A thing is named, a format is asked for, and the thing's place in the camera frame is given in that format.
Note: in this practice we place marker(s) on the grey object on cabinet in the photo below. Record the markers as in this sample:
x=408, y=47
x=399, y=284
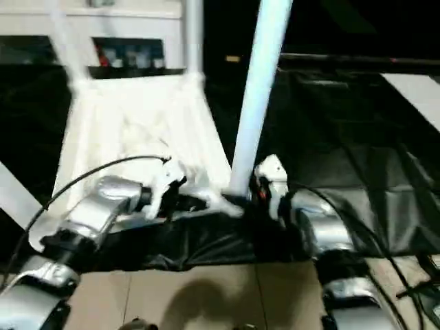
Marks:
x=102, y=3

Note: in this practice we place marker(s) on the white flat board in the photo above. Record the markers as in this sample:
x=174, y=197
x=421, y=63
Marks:
x=416, y=93

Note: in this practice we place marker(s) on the white plastic table top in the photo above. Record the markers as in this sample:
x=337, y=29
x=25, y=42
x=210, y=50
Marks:
x=130, y=117

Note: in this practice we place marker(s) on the white cabinet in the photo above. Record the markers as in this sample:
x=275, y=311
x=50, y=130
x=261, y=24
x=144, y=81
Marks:
x=130, y=20

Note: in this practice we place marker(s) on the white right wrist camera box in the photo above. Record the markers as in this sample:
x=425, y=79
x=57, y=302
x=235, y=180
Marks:
x=271, y=175

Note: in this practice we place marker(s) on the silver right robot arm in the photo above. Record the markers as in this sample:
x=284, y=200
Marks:
x=323, y=223

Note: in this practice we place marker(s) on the black mat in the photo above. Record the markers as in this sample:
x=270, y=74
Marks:
x=344, y=151

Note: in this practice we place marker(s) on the small yellow tag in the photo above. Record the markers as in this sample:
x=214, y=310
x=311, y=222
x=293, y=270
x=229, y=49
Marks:
x=232, y=59

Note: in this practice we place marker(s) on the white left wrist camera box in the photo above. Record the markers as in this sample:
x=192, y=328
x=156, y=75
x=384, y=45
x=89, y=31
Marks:
x=165, y=180

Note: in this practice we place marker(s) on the white plastic table leg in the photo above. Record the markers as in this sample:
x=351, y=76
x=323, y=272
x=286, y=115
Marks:
x=258, y=82
x=17, y=196
x=69, y=41
x=194, y=34

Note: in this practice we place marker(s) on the black floor stand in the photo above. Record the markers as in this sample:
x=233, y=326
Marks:
x=421, y=285

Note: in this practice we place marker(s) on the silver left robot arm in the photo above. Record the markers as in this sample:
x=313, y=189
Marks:
x=96, y=206

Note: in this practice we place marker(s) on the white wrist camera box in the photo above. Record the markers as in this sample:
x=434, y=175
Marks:
x=165, y=180
x=271, y=175

